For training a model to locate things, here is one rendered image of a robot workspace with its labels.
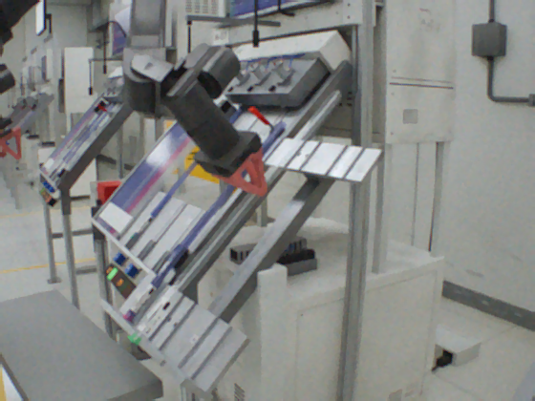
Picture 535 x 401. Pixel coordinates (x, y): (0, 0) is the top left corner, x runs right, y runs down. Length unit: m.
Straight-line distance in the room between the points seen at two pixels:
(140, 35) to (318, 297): 0.87
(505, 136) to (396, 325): 1.39
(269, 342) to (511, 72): 2.06
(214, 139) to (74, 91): 5.14
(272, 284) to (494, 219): 2.00
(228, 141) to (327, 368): 0.94
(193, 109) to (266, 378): 0.56
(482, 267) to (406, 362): 1.24
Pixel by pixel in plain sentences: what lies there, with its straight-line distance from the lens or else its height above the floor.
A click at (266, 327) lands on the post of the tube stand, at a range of 0.95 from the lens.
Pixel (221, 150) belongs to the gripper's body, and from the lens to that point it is 0.69.
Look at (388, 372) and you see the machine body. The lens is 1.70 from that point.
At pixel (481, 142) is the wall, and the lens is 2.79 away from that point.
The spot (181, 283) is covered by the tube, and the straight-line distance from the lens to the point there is 0.72.
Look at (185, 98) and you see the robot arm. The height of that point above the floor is 1.12.
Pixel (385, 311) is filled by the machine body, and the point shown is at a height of 0.50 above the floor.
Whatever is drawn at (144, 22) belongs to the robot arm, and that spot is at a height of 1.24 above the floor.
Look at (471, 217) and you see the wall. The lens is 2.87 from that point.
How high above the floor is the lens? 1.12
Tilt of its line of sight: 11 degrees down
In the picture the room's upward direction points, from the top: straight up
